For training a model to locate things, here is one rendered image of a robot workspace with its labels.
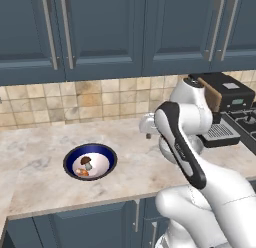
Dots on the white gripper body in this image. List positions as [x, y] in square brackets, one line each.
[148, 122]

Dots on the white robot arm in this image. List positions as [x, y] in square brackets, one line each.
[196, 112]

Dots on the brown mushroom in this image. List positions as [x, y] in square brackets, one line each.
[86, 161]

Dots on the orange shrimp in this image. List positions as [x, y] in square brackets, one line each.
[82, 172]

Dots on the blue and white bowl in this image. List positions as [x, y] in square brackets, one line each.
[70, 158]

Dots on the blue base cupboard door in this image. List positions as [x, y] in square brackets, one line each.
[148, 225]
[83, 228]

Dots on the black coffee machine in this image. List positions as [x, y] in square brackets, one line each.
[233, 92]

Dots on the black hob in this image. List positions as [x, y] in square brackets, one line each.
[245, 123]

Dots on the blue wall cupboard door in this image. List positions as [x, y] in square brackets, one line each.
[245, 25]
[23, 35]
[180, 28]
[103, 32]

